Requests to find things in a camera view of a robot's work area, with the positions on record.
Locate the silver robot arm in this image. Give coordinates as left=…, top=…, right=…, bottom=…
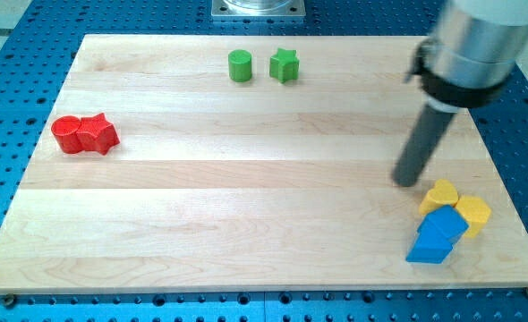
left=409, top=0, right=528, bottom=114

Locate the light wooden board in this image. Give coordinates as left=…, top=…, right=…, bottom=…
left=0, top=34, right=528, bottom=294

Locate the green star block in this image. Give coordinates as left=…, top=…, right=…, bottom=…
left=269, top=48, right=300, bottom=83

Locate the green cylinder block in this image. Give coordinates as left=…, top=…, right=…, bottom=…
left=227, top=49, right=252, bottom=82

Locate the red star block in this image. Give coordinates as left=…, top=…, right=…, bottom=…
left=76, top=113, right=120, bottom=155

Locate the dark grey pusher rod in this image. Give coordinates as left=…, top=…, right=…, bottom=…
left=392, top=104, right=455, bottom=187

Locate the yellow heart block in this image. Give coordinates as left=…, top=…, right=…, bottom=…
left=418, top=179, right=459, bottom=216

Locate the blue cube block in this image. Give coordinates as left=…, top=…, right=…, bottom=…
left=417, top=205, right=469, bottom=244

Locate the blue triangle block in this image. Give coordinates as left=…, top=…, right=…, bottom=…
left=406, top=231, right=453, bottom=264

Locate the red cylinder block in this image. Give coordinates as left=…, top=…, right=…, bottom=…
left=51, top=115, right=83, bottom=154

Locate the yellow hexagon block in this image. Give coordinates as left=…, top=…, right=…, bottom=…
left=456, top=195, right=492, bottom=238

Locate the blue perforated breadboard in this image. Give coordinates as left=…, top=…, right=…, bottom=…
left=0, top=1, right=528, bottom=321

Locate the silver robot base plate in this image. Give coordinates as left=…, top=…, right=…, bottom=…
left=211, top=0, right=306, bottom=18

